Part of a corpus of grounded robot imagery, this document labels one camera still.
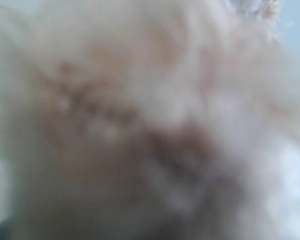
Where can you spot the beige teddy bear striped shirt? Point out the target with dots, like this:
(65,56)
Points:
(150,120)

